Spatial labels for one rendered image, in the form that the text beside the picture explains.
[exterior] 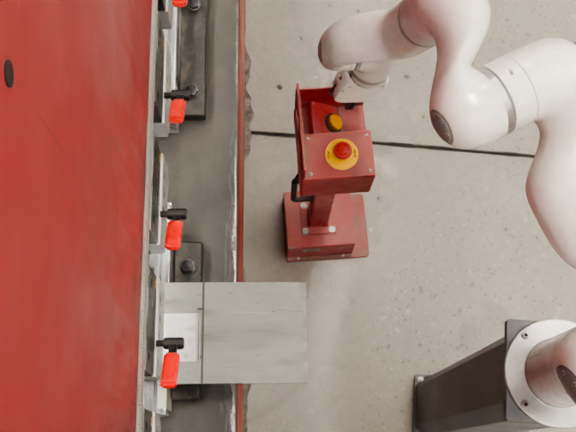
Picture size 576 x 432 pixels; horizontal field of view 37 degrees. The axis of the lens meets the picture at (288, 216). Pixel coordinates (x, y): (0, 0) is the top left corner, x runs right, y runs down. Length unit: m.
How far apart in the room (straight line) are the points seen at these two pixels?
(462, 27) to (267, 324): 0.64
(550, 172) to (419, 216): 1.50
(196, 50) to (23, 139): 1.22
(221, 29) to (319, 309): 1.02
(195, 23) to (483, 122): 0.85
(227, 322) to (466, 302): 1.22
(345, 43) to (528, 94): 0.42
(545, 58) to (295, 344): 0.66
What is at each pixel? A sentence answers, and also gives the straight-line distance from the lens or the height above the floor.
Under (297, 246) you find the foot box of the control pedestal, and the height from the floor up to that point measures 0.12.
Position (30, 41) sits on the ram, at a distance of 0.65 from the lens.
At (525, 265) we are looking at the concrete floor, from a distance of 2.70.
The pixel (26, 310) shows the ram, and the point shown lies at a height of 1.92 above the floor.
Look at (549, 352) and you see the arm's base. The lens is 1.46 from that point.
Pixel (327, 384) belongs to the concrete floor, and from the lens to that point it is 2.53.
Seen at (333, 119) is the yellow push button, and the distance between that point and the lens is 1.94.
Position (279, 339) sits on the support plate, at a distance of 1.53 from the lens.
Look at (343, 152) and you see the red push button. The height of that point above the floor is 0.81.
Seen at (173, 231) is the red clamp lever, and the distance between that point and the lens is 1.28.
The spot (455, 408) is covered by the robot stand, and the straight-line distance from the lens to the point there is 2.02.
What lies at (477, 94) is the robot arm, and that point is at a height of 1.49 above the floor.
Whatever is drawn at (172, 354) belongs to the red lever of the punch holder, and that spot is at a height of 1.27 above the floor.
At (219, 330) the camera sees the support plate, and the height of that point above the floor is 1.00.
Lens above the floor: 2.51
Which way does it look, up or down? 74 degrees down
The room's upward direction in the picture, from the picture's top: 5 degrees clockwise
